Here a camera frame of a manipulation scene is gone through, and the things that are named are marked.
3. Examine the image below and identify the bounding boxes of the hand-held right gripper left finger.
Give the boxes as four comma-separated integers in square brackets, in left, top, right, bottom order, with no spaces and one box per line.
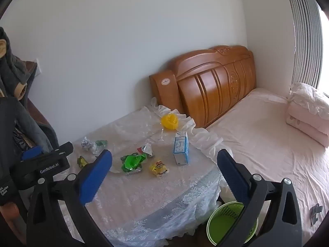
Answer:
[26,149,114,247]

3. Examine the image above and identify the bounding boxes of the white ruffled pillow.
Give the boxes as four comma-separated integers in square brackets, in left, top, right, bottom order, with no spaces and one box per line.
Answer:
[290,82,329,120]

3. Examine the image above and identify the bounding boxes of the folded pink quilt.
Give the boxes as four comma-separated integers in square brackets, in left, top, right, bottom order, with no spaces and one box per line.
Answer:
[286,100,329,148]

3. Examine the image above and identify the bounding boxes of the carved wooden headboard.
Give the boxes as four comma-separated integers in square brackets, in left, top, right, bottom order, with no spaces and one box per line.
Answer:
[149,45,257,129]

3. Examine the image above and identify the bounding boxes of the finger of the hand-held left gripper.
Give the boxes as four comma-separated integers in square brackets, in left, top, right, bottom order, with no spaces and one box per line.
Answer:
[21,145,43,161]
[53,141,74,157]

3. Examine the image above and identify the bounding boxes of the grey pleated curtain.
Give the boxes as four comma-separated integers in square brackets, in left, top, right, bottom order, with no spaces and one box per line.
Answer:
[285,0,324,89]

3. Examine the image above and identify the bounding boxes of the green plastic waste basket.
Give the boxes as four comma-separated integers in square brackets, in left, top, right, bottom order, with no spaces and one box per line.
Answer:
[206,201,259,247]

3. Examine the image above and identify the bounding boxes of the small grey clip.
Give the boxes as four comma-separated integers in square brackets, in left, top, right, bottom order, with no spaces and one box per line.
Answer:
[310,204,323,227]

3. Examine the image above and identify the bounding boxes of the blue and white milk carton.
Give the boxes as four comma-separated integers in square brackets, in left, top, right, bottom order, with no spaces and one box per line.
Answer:
[173,131,190,165]

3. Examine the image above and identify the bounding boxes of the yellow cartoon toy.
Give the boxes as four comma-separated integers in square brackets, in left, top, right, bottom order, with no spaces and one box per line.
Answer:
[150,161,169,177]

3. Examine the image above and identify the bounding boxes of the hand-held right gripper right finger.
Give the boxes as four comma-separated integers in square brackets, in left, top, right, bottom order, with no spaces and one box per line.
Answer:
[217,148,302,247]

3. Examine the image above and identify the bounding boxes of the green snack wrapper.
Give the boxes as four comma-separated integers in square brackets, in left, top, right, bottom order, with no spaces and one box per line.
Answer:
[121,152,147,175]

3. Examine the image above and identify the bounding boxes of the silver foil wrapper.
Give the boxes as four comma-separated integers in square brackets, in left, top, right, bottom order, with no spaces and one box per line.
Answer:
[137,143,155,158]

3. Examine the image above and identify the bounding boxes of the yellow ball toy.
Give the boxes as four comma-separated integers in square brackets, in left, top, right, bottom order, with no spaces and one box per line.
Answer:
[161,113,179,129]

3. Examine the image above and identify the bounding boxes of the lace-covered table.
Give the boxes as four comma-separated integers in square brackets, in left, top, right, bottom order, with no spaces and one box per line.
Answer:
[58,97,232,247]

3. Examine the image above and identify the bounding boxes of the green and white wrapper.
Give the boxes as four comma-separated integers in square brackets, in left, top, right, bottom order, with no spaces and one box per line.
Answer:
[91,140,108,155]

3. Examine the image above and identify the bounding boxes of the grey hanging coat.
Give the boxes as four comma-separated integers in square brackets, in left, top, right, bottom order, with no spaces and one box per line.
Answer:
[0,27,59,157]

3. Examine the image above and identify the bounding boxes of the bed with pink sheet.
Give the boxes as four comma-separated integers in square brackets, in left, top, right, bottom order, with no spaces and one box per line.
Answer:
[206,87,329,245]

